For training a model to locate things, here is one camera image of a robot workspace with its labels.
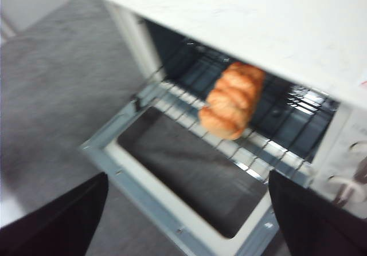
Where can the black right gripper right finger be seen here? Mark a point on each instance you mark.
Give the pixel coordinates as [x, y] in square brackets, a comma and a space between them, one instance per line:
[315, 224]

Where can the round white oven knob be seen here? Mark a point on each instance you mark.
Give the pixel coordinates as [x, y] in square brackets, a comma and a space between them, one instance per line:
[348, 191]

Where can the white Toshiba toaster oven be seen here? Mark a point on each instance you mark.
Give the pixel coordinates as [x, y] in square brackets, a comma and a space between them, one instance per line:
[258, 24]

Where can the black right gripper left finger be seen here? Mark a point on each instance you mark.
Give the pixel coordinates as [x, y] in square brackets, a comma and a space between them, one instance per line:
[57, 224]

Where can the golden brown bread loaf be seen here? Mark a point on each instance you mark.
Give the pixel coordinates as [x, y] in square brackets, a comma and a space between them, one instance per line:
[232, 101]

